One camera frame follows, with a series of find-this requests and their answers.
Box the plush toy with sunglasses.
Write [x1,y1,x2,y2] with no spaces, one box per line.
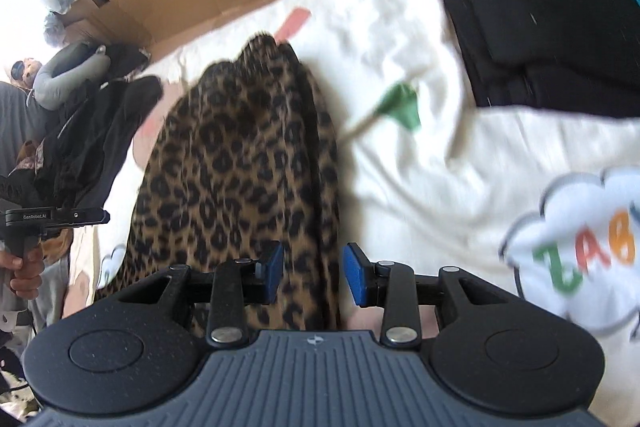
[10,58,43,88]

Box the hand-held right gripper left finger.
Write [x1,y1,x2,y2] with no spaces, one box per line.
[117,241,286,350]

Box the printed white blanket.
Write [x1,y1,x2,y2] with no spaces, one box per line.
[65,0,640,427]

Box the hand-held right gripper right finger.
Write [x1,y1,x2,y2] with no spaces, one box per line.
[341,243,521,350]

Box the cardboard box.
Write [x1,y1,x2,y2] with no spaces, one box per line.
[52,0,126,45]

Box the black bag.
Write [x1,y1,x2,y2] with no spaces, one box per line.
[442,0,640,118]

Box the person's left hand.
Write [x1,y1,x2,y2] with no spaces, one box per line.
[0,249,46,290]

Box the black garment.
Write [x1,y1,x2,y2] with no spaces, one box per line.
[35,74,163,208]
[97,43,151,80]

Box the leopard print garment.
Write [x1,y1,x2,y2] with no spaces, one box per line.
[95,32,346,343]

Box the grey garment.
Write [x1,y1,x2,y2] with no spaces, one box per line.
[0,84,48,188]

